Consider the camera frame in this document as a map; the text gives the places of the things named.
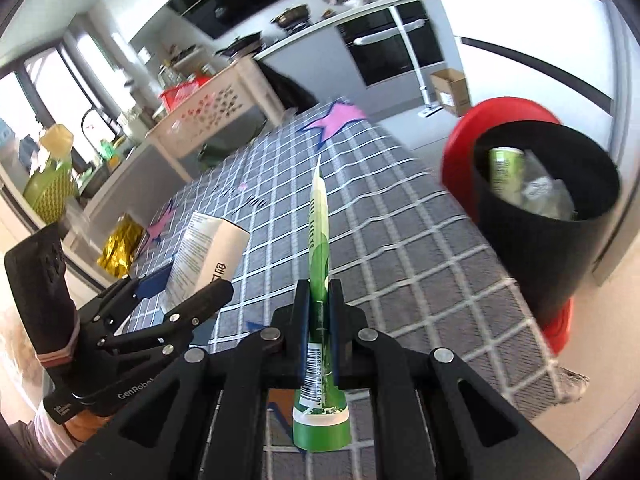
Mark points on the green colander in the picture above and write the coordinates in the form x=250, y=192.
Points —
x=47, y=195

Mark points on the black built-in oven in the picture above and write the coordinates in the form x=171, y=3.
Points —
x=385, y=60

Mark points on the gold foil bag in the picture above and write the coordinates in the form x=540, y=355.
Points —
x=117, y=250

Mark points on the white mop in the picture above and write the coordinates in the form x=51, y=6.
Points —
x=417, y=65

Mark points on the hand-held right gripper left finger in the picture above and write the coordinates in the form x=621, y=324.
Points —
x=302, y=340

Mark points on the crumpled grey plastic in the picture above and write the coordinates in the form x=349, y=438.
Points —
x=570, y=385

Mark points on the white plastic bag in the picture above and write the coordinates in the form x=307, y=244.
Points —
x=545, y=192

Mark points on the green white drink bottle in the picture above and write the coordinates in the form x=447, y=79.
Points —
x=505, y=167

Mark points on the grey checked tablecloth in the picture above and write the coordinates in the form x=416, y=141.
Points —
x=400, y=240

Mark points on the beige perforated plastic basket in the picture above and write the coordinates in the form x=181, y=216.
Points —
x=215, y=110

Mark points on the red plastic basket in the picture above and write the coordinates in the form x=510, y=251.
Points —
x=180, y=95

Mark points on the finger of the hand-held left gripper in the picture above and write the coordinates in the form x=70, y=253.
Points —
x=150, y=285
x=200, y=305

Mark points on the black trash bin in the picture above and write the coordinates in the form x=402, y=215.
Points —
x=540, y=260

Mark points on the white carton box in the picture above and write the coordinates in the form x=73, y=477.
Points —
x=205, y=250

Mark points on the person's left forearm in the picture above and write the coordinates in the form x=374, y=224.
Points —
x=30, y=440

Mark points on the white refrigerator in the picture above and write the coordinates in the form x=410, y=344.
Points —
x=525, y=20

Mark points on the green dish soap bottle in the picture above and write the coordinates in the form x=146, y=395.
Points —
x=107, y=147

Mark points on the green white paper cup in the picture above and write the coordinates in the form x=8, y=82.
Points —
x=320, y=240

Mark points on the black wok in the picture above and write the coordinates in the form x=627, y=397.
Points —
x=240, y=42

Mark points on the cardboard box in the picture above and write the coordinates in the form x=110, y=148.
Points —
x=450, y=90

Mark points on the black kitchen faucet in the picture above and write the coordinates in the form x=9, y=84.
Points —
x=83, y=127

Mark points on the dark cooking pot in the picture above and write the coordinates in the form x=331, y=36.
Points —
x=292, y=15

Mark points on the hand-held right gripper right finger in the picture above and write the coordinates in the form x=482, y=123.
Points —
x=336, y=340

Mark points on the red plastic stool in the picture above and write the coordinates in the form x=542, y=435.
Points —
x=495, y=112

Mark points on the dark cloth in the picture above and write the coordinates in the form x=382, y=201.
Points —
x=290, y=85

